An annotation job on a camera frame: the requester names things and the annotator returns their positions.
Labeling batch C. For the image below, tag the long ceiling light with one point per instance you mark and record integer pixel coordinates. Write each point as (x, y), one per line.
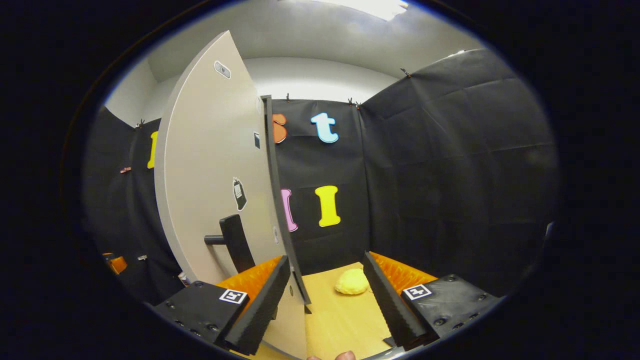
(370, 7)

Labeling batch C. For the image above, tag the black backdrop cloth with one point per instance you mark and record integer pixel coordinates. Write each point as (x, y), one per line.
(450, 175)

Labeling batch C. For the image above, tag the beige cabinet door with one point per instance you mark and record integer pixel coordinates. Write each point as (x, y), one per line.
(210, 165)

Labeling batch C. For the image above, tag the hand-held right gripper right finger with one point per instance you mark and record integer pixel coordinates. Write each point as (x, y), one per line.
(390, 310)

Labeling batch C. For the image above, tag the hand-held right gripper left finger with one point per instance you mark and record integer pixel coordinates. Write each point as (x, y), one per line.
(262, 310)

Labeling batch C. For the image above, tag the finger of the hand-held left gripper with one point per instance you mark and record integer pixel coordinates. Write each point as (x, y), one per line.
(116, 265)

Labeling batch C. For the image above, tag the yellow soft lump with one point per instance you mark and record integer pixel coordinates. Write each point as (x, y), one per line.
(352, 282)

